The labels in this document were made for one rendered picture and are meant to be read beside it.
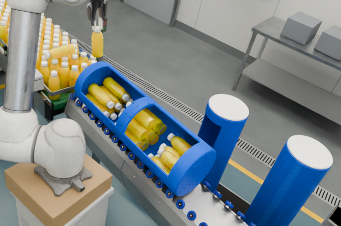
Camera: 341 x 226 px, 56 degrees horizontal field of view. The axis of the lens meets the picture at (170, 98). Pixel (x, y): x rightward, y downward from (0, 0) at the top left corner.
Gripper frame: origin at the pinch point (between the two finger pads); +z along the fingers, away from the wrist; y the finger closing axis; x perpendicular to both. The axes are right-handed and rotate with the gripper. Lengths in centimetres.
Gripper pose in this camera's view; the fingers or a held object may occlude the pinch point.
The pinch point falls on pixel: (97, 24)
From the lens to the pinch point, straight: 196.9
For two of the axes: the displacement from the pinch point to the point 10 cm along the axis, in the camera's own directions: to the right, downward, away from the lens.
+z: -1.5, 7.2, 6.7
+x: -6.9, -5.7, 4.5
